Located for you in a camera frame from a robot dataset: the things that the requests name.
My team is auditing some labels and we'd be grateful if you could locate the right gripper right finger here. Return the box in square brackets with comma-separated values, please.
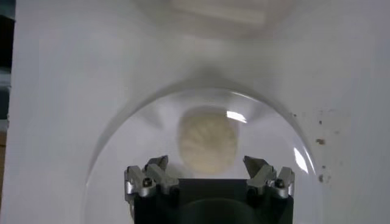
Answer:
[243, 155, 296, 198]

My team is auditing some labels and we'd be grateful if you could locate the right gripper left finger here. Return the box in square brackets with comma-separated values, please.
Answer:
[124, 155, 180, 198]

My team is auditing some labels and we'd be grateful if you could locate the white steamed baozi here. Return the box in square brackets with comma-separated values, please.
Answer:
[177, 106, 239, 176]

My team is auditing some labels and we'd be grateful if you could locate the perforated steel steamer basket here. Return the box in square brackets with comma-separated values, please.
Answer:
[169, 0, 271, 27]

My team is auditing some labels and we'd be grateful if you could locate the white round plate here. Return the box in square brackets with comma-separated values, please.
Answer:
[82, 88, 317, 224]

